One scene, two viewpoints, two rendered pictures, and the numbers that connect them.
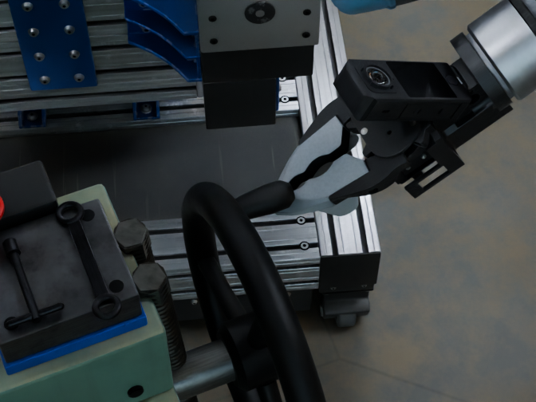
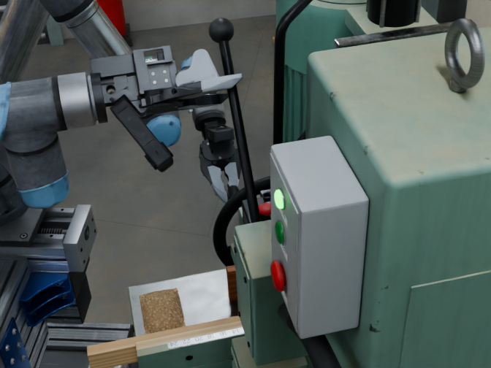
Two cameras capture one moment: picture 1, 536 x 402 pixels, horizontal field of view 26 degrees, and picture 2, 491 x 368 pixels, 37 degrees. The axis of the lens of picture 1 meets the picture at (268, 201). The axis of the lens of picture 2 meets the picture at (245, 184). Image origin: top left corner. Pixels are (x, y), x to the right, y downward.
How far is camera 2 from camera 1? 1.23 m
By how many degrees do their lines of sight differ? 53
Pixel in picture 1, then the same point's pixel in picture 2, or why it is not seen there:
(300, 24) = (93, 227)
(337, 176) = (231, 172)
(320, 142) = (215, 174)
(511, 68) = (221, 106)
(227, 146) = not seen: outside the picture
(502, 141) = not seen: hidden behind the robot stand
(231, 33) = (85, 251)
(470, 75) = (212, 123)
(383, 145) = (229, 152)
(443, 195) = not seen: hidden behind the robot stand
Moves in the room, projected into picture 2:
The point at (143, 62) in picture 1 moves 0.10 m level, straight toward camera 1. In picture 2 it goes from (34, 337) to (77, 336)
